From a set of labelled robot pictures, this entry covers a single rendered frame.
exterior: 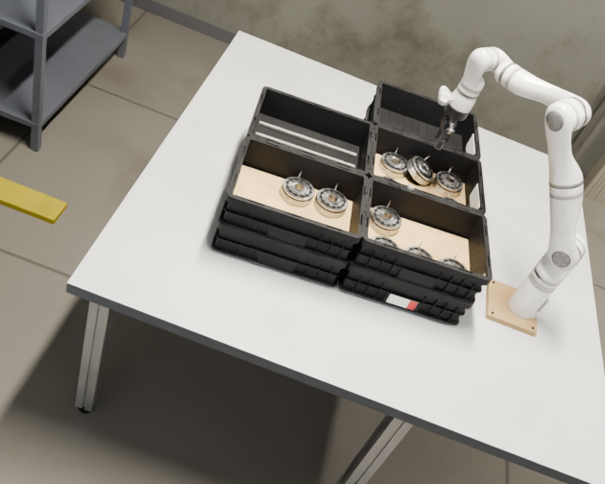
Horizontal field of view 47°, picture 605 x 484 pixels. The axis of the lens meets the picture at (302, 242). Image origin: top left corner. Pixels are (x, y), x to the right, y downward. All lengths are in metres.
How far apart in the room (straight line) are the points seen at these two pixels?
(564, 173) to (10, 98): 2.38
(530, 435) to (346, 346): 0.57
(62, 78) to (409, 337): 2.18
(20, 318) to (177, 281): 0.90
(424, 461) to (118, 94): 2.34
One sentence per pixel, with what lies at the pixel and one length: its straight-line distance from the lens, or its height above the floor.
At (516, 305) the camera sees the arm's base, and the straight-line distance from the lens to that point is 2.35.
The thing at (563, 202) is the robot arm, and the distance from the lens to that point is 2.10.
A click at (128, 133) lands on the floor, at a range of 3.56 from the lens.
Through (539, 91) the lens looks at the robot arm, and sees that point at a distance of 2.10.
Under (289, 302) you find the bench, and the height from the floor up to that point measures 0.70.
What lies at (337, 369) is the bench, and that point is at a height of 0.70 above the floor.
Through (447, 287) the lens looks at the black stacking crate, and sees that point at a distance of 2.10.
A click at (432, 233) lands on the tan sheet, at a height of 0.83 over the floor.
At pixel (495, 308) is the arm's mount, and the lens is 2.34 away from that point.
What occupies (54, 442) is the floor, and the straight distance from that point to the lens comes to 2.48.
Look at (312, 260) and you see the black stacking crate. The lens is 2.05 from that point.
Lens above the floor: 2.19
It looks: 42 degrees down
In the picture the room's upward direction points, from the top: 24 degrees clockwise
